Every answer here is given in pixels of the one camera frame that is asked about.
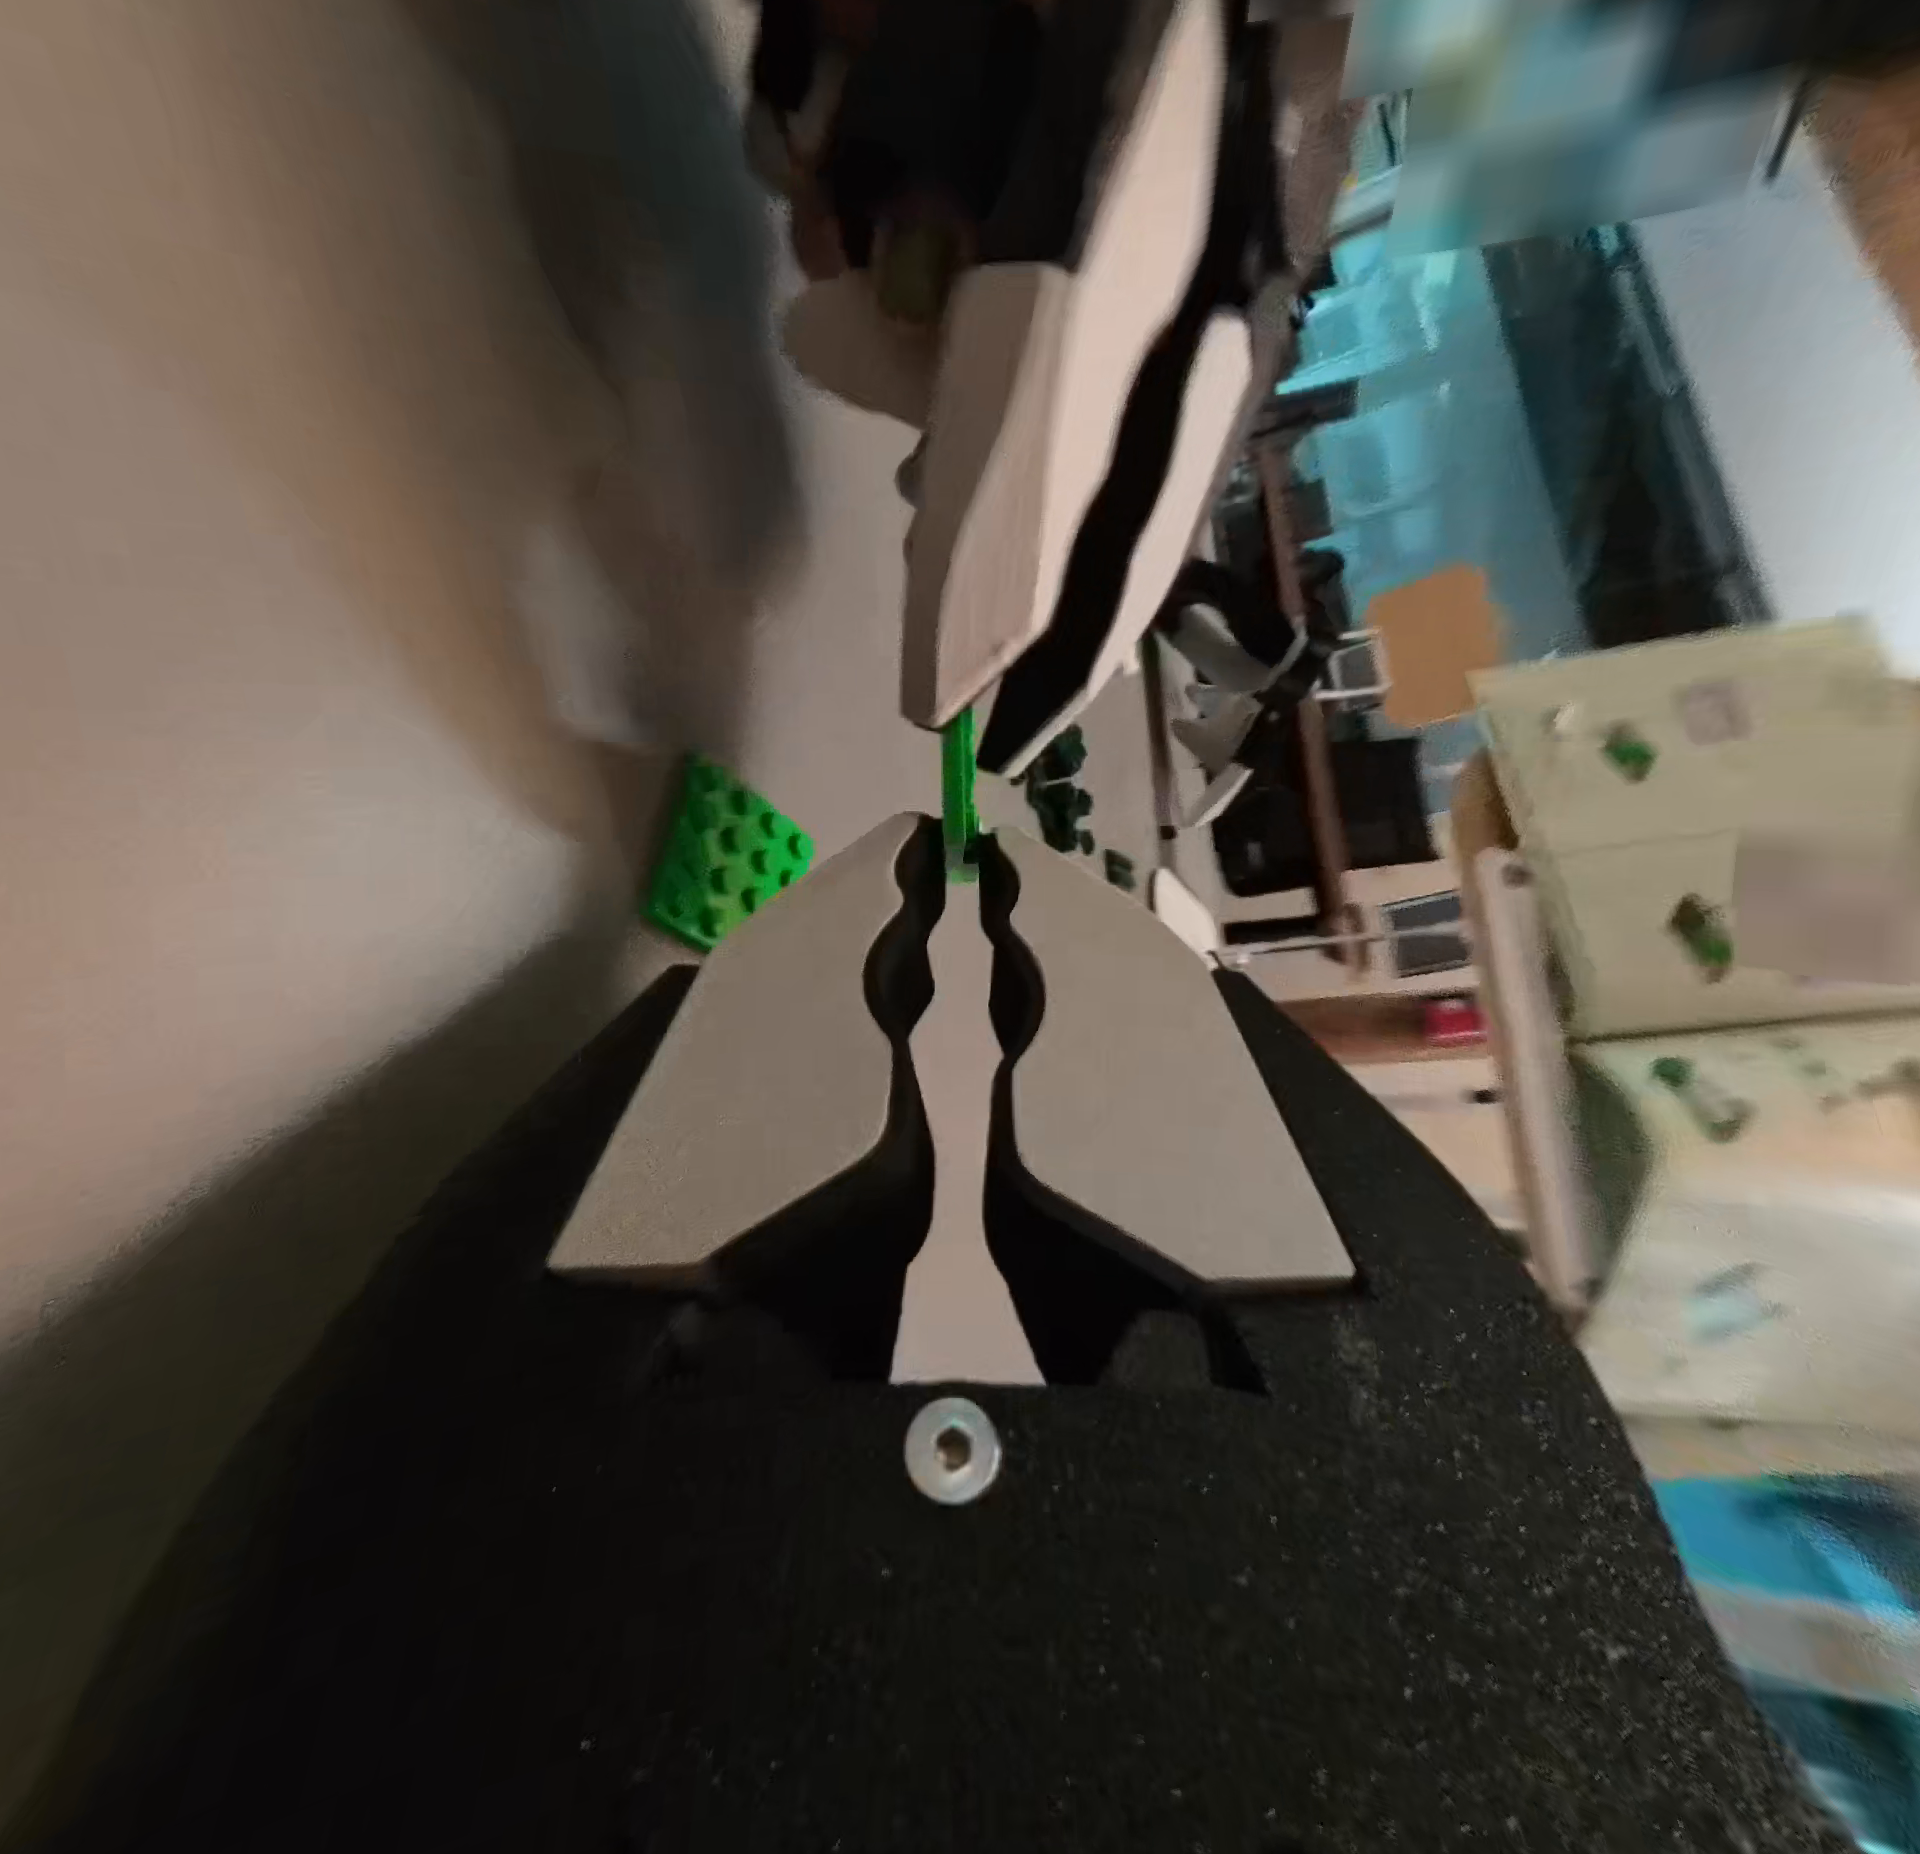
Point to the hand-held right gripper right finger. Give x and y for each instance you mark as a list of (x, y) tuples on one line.
[(1171, 1103)]

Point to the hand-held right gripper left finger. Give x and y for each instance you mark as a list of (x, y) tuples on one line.
[(737, 1103)]

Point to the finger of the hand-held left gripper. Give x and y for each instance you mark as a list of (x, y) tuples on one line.
[(1202, 460), (1035, 428)]

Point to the pile of dark green pieces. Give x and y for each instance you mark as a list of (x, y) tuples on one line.
[(1063, 797)]

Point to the bright green square lego plate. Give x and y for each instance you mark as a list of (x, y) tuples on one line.
[(961, 804), (727, 849)]

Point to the white lego brick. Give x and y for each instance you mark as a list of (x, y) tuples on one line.
[(1178, 910)]

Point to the lego instruction booklet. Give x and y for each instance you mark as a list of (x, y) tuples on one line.
[(1697, 832)]

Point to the person's left hand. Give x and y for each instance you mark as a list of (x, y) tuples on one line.
[(918, 252)]

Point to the spare black white gripper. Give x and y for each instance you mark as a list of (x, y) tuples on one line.
[(1244, 667)]

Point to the red fire extinguisher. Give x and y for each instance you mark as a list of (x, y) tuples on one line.
[(1449, 1023)]

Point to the brown board on clear stand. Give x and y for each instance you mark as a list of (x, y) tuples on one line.
[(1441, 640)]

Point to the white book stand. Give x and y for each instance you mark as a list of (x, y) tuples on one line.
[(1522, 1015)]

